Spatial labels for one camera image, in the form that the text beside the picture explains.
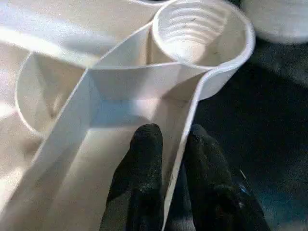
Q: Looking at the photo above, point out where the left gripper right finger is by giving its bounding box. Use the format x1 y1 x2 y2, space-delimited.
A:
184 124 267 231

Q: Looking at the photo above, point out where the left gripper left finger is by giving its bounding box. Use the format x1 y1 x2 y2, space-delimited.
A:
101 123 167 231

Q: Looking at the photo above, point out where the black plastic mat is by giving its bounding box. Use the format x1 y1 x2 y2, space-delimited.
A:
166 14 308 231

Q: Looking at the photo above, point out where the white plastic table leg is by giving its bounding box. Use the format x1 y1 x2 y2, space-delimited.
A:
241 0 308 46

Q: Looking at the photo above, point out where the white plastic table top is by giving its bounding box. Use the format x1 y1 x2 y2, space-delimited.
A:
0 0 256 231

